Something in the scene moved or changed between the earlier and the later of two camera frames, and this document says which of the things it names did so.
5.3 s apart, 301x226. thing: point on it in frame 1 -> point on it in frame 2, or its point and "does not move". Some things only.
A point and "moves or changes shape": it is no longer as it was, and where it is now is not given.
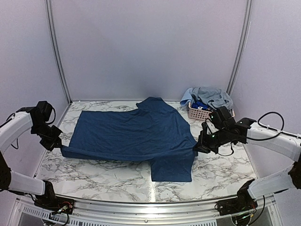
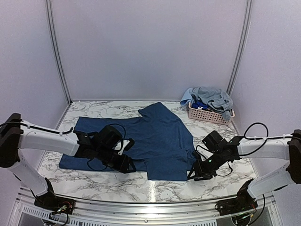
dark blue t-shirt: (154, 131) moves or changes shape
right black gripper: (202, 146) -> (200, 171)
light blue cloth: (186, 96) does not move
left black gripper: (53, 144) -> (122, 165)
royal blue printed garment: (198, 105) does not move
